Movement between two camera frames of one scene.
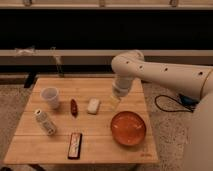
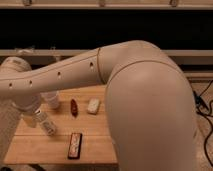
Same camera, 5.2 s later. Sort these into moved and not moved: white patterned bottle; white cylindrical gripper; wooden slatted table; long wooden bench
Moved: white cylindrical gripper
Not moved: long wooden bench; white patterned bottle; wooden slatted table
